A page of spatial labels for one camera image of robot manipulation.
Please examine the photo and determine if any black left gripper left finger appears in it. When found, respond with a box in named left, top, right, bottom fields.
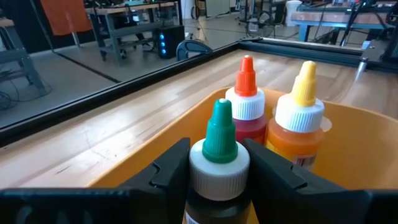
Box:
left=0, top=138, right=191, bottom=224

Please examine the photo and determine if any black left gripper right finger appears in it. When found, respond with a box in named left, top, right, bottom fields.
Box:
left=243, top=138, right=398, bottom=224

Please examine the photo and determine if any large green-cap dye bottle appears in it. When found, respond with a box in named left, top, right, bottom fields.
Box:
left=183, top=98, right=251, bottom=224

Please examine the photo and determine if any large red-cap dye bottle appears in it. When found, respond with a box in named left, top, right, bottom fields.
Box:
left=225, top=55, right=267, bottom=146

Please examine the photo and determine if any yellow-orange plastic bin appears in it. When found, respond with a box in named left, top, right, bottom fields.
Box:
left=88, top=86, right=398, bottom=224

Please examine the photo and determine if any large yellow-cap dye bottle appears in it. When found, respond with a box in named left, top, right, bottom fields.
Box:
left=265, top=60, right=326, bottom=172

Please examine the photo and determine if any grey metal table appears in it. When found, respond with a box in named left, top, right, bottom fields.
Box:
left=0, top=17, right=50, bottom=97

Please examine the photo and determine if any grey metal workbench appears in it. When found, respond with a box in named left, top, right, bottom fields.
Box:
left=85, top=1, right=184, bottom=66

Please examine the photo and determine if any black computer tower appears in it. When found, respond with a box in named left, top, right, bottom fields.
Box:
left=155, top=24, right=186, bottom=60

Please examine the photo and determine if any white bucket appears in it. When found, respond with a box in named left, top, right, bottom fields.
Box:
left=285, top=0, right=303, bottom=27

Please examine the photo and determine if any orange partition panel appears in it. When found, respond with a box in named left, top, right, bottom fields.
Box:
left=40, top=0, right=93, bottom=37

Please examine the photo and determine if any black aluminium table frame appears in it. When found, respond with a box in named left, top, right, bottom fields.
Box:
left=0, top=36, right=398, bottom=149

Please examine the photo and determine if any blue metal frame table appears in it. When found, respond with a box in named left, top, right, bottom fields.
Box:
left=290, top=9, right=398, bottom=43

